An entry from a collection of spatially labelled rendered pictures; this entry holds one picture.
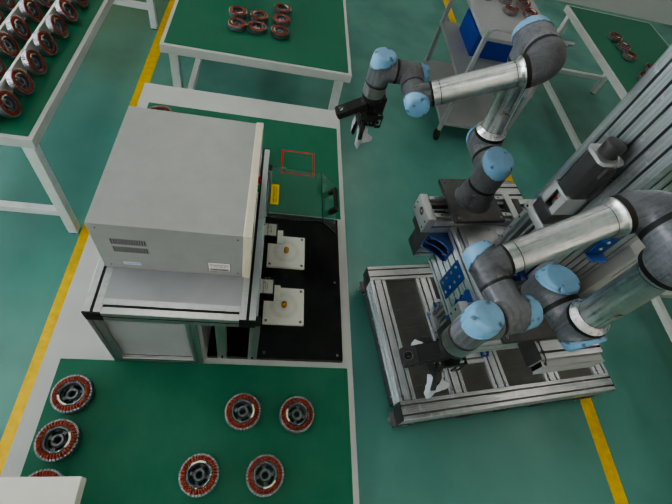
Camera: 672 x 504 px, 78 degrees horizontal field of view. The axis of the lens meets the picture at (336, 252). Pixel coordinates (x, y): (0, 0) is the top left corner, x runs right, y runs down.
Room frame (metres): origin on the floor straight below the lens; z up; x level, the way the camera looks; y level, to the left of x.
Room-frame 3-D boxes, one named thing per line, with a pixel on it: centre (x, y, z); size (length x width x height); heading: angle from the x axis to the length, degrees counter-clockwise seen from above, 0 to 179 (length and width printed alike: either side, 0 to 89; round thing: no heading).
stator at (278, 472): (0.15, -0.03, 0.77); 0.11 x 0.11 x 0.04
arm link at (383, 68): (1.28, 0.06, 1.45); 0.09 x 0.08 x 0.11; 108
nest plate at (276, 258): (0.93, 0.19, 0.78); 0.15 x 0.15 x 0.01; 18
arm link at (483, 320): (0.48, -0.33, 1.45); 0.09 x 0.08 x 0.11; 124
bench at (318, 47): (3.01, 1.08, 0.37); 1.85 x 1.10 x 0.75; 18
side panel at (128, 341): (0.38, 0.43, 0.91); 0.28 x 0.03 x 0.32; 108
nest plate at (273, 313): (0.70, 0.12, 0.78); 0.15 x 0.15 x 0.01; 18
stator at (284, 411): (0.35, -0.06, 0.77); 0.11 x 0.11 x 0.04
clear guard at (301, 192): (0.98, 0.22, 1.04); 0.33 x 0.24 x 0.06; 108
